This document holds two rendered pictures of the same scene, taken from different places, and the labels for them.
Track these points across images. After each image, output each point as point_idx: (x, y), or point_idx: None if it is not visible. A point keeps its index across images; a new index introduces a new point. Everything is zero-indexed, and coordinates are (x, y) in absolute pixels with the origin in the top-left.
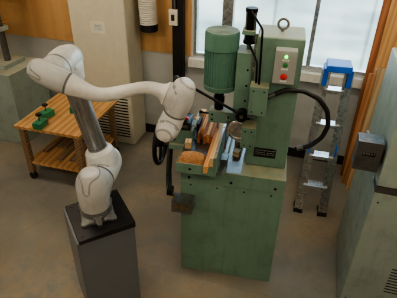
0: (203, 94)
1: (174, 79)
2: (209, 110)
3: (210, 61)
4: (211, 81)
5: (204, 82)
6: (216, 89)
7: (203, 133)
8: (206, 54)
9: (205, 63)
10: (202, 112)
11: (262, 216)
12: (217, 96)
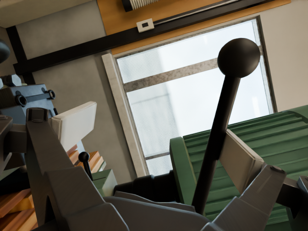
0: (199, 213)
1: (247, 50)
2: (103, 187)
3: (297, 160)
4: (220, 184)
5: (188, 146)
6: (203, 214)
7: (15, 209)
8: (302, 136)
9: (260, 137)
10: (85, 162)
11: None
12: (158, 195)
